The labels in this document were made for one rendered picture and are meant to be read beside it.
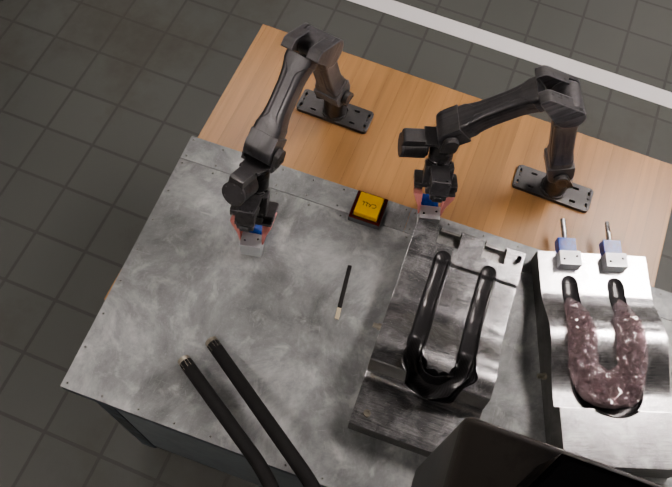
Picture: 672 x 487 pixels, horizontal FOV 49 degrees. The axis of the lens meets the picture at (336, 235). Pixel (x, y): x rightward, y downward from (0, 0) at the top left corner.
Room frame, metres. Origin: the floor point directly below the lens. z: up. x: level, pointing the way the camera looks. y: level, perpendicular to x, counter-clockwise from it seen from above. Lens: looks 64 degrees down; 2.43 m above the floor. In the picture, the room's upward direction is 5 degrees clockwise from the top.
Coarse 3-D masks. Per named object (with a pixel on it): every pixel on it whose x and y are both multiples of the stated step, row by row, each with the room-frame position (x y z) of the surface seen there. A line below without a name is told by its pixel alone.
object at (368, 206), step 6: (360, 198) 0.87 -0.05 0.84; (366, 198) 0.87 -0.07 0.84; (372, 198) 0.87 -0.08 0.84; (378, 198) 0.88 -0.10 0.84; (360, 204) 0.85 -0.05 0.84; (366, 204) 0.86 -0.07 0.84; (372, 204) 0.86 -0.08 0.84; (378, 204) 0.86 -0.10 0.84; (354, 210) 0.84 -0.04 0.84; (360, 210) 0.84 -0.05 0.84; (366, 210) 0.84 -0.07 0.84; (372, 210) 0.84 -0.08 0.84; (378, 210) 0.84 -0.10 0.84; (360, 216) 0.83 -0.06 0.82; (366, 216) 0.83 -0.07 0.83; (372, 216) 0.82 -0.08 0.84
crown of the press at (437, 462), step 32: (448, 448) 0.08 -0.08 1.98; (480, 448) 0.08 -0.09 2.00; (512, 448) 0.08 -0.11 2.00; (544, 448) 0.08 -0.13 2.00; (416, 480) 0.08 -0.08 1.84; (448, 480) 0.06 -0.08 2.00; (480, 480) 0.06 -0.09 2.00; (512, 480) 0.06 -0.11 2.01; (544, 480) 0.06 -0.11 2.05; (576, 480) 0.06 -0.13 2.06; (608, 480) 0.06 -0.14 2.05; (640, 480) 0.07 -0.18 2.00
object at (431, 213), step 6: (426, 198) 0.89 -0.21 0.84; (426, 204) 0.87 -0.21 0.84; (432, 204) 0.87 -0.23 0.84; (420, 210) 0.84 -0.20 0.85; (426, 210) 0.85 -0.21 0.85; (432, 210) 0.85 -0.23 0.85; (438, 210) 0.85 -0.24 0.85; (420, 216) 0.83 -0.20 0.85; (426, 216) 0.83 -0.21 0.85; (432, 216) 0.83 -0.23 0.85; (438, 216) 0.83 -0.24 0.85; (432, 222) 0.82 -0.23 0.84; (438, 222) 0.82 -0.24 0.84
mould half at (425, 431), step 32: (416, 224) 0.79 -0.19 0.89; (416, 256) 0.71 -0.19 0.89; (480, 256) 0.72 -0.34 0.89; (512, 256) 0.73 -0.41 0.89; (416, 288) 0.63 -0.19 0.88; (448, 288) 0.64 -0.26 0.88; (512, 288) 0.65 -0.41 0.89; (384, 320) 0.53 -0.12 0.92; (448, 320) 0.56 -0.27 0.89; (384, 352) 0.46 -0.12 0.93; (448, 352) 0.47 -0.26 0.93; (480, 352) 0.48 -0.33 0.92; (384, 384) 0.41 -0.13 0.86; (480, 384) 0.41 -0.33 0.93; (352, 416) 0.33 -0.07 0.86; (384, 416) 0.34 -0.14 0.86; (416, 416) 0.35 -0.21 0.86; (448, 416) 0.35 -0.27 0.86; (480, 416) 0.36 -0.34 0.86; (416, 448) 0.28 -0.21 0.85
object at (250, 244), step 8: (256, 224) 0.77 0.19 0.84; (248, 232) 0.74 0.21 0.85; (256, 232) 0.75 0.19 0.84; (240, 240) 0.72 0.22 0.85; (248, 240) 0.72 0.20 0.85; (256, 240) 0.72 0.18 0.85; (240, 248) 0.71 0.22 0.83; (248, 248) 0.71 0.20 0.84; (256, 248) 0.71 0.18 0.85; (256, 256) 0.71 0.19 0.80
